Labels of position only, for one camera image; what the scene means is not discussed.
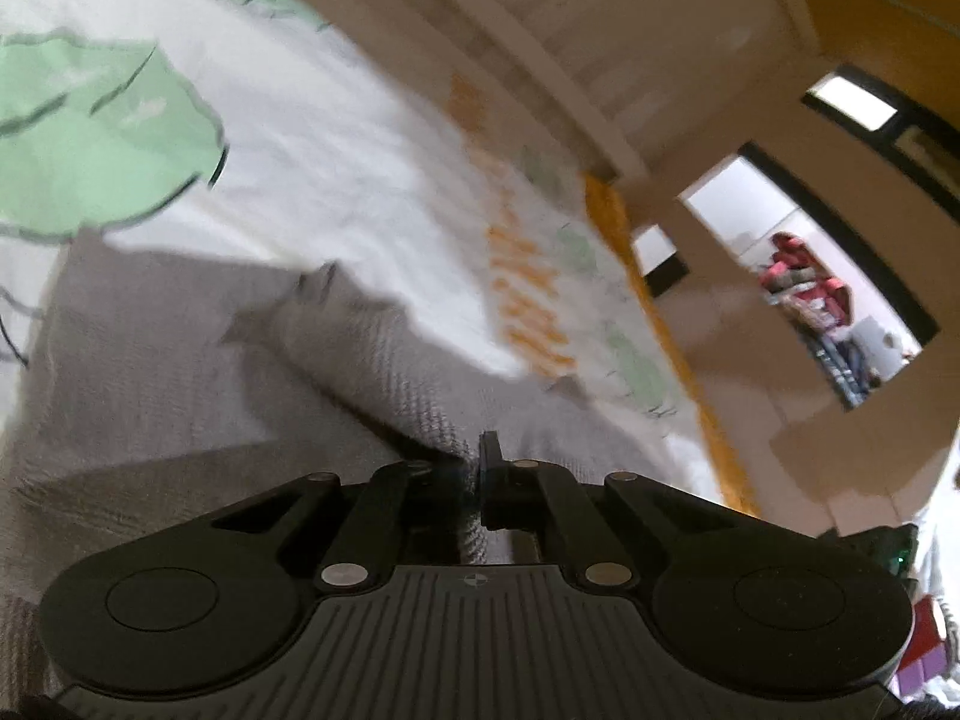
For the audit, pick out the black rail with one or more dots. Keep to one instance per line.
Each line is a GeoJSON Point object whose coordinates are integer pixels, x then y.
{"type": "Point", "coordinates": [915, 157]}

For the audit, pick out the pile of colourful clothes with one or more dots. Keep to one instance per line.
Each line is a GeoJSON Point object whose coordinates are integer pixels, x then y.
{"type": "Point", "coordinates": [814, 300]}

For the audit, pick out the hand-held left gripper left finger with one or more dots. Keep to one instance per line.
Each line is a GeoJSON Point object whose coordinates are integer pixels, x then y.
{"type": "Point", "coordinates": [375, 517]}

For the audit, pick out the white leaf print bed sheet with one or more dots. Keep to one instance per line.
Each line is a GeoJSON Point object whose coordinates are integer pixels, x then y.
{"type": "Point", "coordinates": [337, 165]}

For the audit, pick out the grey hooded sweater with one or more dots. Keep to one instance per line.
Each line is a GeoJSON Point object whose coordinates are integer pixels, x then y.
{"type": "Point", "coordinates": [187, 360]}

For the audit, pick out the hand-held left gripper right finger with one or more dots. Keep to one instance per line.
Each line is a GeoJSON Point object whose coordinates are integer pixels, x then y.
{"type": "Point", "coordinates": [491, 480]}

